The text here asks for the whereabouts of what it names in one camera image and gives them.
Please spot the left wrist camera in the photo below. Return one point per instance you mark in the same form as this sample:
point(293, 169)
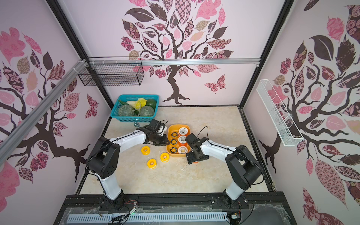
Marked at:
point(162, 129)

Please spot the white slotted cable duct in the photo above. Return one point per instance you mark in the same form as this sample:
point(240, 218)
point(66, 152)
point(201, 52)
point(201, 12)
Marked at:
point(146, 218)

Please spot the white wire wall shelf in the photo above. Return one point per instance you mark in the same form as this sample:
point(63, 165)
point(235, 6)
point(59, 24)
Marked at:
point(273, 99)

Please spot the black wire wall basket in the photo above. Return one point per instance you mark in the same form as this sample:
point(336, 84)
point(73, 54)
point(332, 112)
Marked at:
point(113, 71)

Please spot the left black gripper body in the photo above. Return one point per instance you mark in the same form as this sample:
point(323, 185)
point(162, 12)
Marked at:
point(158, 140)

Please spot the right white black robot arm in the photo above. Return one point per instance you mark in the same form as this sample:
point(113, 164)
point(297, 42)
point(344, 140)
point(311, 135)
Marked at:
point(242, 165)

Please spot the yellow white vegetable toy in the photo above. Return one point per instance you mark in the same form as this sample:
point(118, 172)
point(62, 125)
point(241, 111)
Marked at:
point(137, 104)

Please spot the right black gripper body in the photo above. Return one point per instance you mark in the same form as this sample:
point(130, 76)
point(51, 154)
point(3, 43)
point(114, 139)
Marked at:
point(195, 154)

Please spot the green pumpkin left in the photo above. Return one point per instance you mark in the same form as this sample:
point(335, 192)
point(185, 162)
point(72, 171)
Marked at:
point(125, 111)

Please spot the teal plastic basket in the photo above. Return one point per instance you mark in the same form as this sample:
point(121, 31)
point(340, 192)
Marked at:
point(122, 99)

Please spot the aluminium rail on left wall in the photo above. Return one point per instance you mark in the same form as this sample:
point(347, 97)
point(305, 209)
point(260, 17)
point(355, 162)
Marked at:
point(15, 138)

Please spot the green pumpkin right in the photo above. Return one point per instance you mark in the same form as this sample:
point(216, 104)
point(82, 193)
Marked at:
point(146, 111)

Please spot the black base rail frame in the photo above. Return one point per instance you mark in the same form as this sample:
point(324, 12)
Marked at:
point(172, 199)

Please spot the aluminium rail on back wall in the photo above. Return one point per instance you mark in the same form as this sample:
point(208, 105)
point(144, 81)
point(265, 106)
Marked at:
point(180, 61)

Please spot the green round fruit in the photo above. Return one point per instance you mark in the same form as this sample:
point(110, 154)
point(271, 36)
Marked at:
point(152, 103)

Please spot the yellow plastic storage box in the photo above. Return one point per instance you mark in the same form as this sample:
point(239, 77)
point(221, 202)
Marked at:
point(175, 128)

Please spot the green pumpkin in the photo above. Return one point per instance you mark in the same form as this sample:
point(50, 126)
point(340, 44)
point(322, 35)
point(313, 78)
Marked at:
point(125, 111)
point(146, 111)

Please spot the aluminium rail on wall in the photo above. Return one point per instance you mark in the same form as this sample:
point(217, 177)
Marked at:
point(15, 138)
point(180, 61)

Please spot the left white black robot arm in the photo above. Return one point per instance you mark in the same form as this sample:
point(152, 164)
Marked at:
point(104, 157)

